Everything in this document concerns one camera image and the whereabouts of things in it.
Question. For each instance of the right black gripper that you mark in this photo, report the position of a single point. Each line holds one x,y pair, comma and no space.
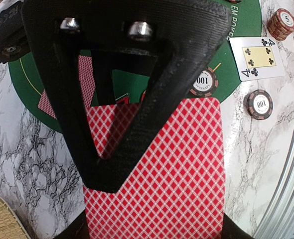
13,40

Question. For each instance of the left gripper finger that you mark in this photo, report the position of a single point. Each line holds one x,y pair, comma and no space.
172,41

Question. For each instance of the black 100 chips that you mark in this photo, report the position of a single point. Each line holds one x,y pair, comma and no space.
206,84

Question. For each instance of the four of clubs card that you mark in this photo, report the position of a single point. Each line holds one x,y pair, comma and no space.
257,58

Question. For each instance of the red card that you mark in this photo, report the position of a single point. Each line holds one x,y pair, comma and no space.
86,79
45,105

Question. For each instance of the red yellow 5 chip stack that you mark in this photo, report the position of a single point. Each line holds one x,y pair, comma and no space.
281,24

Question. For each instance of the black red 100 chip stack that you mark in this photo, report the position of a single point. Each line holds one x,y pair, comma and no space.
259,104

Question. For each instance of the red playing card deck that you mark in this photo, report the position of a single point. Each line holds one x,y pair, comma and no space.
177,189

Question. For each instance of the triangular black red dealer button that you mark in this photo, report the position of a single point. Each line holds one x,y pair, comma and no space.
126,99

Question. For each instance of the woven bamboo basket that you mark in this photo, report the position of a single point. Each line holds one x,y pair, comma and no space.
10,225

